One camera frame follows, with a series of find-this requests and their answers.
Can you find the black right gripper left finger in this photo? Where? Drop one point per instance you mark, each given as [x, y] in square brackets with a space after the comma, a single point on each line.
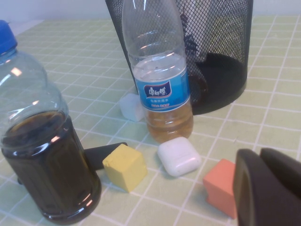
[258, 200]

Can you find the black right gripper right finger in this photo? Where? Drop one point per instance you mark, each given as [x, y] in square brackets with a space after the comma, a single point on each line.
[287, 171]

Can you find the black mesh wastebasket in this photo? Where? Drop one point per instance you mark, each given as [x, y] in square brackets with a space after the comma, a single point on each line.
[223, 77]

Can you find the orange cube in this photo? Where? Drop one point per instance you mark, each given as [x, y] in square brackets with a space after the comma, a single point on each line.
[219, 186]

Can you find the white earbuds case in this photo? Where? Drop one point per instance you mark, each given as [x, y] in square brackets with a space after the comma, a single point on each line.
[178, 157]

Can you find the yellow cube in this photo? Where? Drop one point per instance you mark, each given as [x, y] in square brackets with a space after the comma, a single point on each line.
[124, 167]

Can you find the clear bottle light-blue cap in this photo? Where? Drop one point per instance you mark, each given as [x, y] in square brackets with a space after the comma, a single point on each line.
[162, 94]

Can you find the white cube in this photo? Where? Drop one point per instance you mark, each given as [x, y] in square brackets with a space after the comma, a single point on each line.
[129, 110]

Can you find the black oblong case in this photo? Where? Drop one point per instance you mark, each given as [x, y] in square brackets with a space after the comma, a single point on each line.
[98, 153]

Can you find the dark liquid bottle blue cap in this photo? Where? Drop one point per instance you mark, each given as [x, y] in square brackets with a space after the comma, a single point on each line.
[47, 164]

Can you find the green white-grid tablecloth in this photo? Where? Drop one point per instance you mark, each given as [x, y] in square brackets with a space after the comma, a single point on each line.
[82, 70]

